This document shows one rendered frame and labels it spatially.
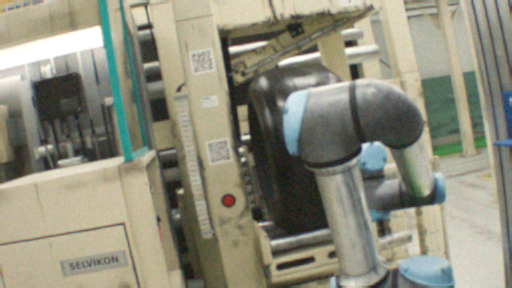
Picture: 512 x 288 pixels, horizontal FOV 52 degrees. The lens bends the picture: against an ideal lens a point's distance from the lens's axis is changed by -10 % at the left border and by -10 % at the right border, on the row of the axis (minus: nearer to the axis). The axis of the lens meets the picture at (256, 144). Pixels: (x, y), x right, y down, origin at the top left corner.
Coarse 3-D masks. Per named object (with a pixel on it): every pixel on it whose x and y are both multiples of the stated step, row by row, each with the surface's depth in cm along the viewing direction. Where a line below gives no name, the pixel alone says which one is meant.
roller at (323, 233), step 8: (304, 232) 180; (312, 232) 179; (320, 232) 179; (328, 232) 179; (272, 240) 178; (280, 240) 178; (288, 240) 178; (296, 240) 178; (304, 240) 178; (312, 240) 179; (320, 240) 180; (272, 248) 177; (280, 248) 178
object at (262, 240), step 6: (258, 228) 186; (258, 234) 176; (264, 234) 175; (258, 240) 176; (264, 240) 173; (258, 246) 180; (264, 246) 173; (258, 252) 184; (264, 252) 173; (270, 252) 173; (264, 258) 173; (270, 258) 173; (264, 264) 173; (270, 264) 174
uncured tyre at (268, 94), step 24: (264, 72) 188; (288, 72) 181; (312, 72) 179; (264, 96) 175; (288, 96) 171; (264, 120) 172; (264, 144) 218; (264, 168) 216; (288, 168) 166; (264, 192) 207; (288, 192) 169; (312, 192) 168; (288, 216) 175; (312, 216) 174
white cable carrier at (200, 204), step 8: (176, 96) 181; (176, 104) 181; (184, 104) 181; (184, 112) 181; (184, 120) 182; (184, 128) 181; (184, 136) 182; (184, 144) 181; (192, 144) 182; (192, 152) 182; (192, 160) 186; (192, 168) 182; (192, 176) 183; (192, 184) 182; (200, 184) 182; (200, 192) 182; (200, 200) 183; (200, 208) 183; (200, 216) 183; (200, 224) 183; (208, 224) 183
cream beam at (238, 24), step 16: (224, 0) 206; (240, 0) 207; (256, 0) 208; (272, 0) 209; (288, 0) 210; (304, 0) 210; (320, 0) 211; (336, 0) 212; (224, 16) 207; (240, 16) 207; (256, 16) 208; (272, 16) 209; (288, 16) 210; (304, 16) 211; (320, 16) 214; (336, 16) 221; (224, 32) 212; (240, 32) 220; (256, 32) 229
